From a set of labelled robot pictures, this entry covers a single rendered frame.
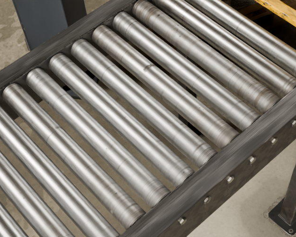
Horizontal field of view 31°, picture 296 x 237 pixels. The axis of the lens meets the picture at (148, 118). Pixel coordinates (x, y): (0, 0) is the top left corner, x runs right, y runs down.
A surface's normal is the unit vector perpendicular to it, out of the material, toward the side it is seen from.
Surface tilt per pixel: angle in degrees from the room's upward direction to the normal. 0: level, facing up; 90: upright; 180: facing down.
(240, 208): 0
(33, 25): 90
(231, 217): 0
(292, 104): 0
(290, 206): 90
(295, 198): 90
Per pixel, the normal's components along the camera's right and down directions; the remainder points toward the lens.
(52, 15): -0.21, 0.81
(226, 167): -0.07, -0.58
